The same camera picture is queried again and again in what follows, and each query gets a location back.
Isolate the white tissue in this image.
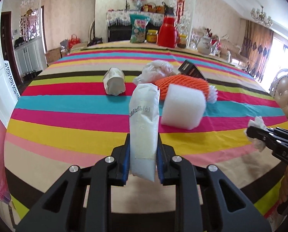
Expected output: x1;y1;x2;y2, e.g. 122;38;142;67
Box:
244;116;268;152

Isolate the black cardboard box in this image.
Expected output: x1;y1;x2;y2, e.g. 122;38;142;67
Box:
178;60;206;80

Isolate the white paper sachet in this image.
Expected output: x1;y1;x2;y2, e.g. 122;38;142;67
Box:
129;83;160;182

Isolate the white paper cup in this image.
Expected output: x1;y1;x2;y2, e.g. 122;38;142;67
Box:
103;67;126;96

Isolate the right hand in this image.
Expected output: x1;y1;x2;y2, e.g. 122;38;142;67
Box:
279;166;288;204

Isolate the striped colourful tablecloth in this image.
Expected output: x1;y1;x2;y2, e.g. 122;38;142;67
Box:
5;42;288;218

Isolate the white foam block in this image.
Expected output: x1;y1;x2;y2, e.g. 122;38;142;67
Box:
161;84;206;130

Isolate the brown curtain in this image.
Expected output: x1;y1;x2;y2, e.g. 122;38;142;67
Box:
241;20;274;82

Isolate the white porcelain teapot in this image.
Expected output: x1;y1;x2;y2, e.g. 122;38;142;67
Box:
197;36;217;55

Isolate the chandelier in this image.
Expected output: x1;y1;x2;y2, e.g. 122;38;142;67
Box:
250;5;273;28

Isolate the orange foam fruit net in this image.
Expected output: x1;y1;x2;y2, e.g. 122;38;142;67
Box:
154;74;218;103

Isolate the dark pickle jar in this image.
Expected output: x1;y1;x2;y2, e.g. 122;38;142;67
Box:
177;34;187;49

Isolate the crumpled clear plastic bag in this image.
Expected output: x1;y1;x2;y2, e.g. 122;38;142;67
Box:
133;60;177;85

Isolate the red thermos jug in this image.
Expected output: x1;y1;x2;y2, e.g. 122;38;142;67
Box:
157;16;178;48

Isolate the white low cabinet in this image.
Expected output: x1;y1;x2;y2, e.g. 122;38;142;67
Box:
14;37;48;78

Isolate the yellow lid jar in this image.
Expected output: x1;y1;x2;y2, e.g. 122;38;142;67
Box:
146;29;158;44

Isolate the red handbag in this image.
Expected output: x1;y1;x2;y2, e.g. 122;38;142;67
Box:
68;34;81;49

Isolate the red chinese knot decoration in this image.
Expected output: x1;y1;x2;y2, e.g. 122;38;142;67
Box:
176;0;185;24

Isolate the black piano with lace cover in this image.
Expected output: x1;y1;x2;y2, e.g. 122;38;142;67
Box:
106;10;167;43

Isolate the teal snack bag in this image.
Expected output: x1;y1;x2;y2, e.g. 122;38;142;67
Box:
130;14;150;43

